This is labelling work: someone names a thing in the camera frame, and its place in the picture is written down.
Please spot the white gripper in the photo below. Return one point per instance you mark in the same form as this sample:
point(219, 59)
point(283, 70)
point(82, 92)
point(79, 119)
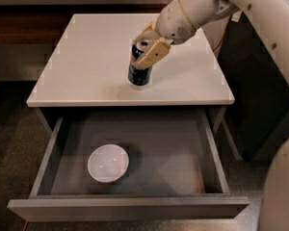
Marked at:
point(172, 22)

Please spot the dark blue pepsi can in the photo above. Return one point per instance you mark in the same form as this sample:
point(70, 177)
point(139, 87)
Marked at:
point(138, 77)

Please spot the grey top drawer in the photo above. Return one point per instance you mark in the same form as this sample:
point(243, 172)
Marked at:
point(174, 169)

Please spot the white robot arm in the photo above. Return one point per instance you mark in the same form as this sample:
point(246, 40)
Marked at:
point(270, 20)

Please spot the grey drawer cabinet white top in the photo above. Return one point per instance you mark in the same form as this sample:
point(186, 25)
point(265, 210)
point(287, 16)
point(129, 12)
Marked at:
point(86, 79)

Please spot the black cabinet on right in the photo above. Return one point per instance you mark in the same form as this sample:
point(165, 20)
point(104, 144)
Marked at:
point(259, 117)

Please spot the white bowl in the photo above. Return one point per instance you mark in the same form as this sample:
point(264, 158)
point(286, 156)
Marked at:
point(108, 163)

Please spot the dark wooden bench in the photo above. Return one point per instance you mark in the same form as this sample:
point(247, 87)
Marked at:
point(44, 24)

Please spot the white cable tag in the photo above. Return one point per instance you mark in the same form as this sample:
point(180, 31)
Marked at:
point(236, 16)

